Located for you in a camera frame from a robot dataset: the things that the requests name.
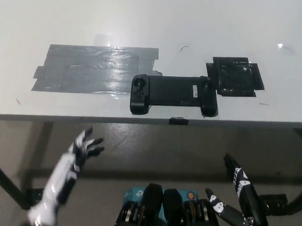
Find white and black left hand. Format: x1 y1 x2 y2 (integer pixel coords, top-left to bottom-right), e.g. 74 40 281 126
26 124 106 226

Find black right hand white marks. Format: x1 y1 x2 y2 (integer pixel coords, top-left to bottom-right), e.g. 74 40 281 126
203 152 278 226

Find black mobile game controller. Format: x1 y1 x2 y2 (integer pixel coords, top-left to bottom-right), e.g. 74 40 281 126
129 72 221 119

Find black table leg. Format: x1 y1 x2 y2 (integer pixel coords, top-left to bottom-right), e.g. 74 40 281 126
285 182 302 215
0 156 31 210

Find teal cardboard box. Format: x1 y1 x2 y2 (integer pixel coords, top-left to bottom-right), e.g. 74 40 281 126
122 186 197 222

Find small black tape strip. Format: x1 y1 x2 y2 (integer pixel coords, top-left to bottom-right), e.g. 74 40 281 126
169 116 189 126

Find black tape square patch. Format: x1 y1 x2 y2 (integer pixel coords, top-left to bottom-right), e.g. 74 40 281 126
204 55 267 99

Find clear tape piece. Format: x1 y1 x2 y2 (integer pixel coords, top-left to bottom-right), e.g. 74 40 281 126
276 42 294 53

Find grey duct tape patch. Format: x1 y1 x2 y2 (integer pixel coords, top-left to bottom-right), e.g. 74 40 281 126
30 42 164 97

